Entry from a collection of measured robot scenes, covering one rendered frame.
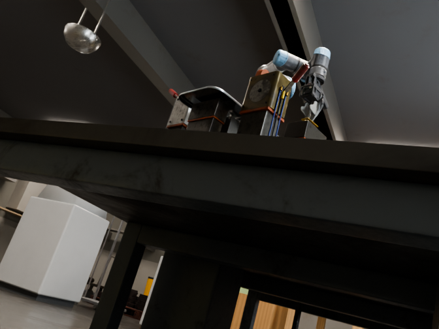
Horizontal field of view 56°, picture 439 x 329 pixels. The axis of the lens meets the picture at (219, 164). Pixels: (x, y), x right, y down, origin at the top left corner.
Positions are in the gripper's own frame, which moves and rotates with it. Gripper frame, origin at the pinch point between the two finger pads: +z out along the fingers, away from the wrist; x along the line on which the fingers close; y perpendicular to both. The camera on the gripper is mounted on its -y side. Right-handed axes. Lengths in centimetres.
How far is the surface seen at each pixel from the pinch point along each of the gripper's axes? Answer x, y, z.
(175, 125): -8, 59, 33
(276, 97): 32, 56, 29
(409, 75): -75, -238, -200
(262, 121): 31, 57, 37
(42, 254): -387, -61, 78
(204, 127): 11, 61, 38
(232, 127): 10, 50, 32
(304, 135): 28, 36, 30
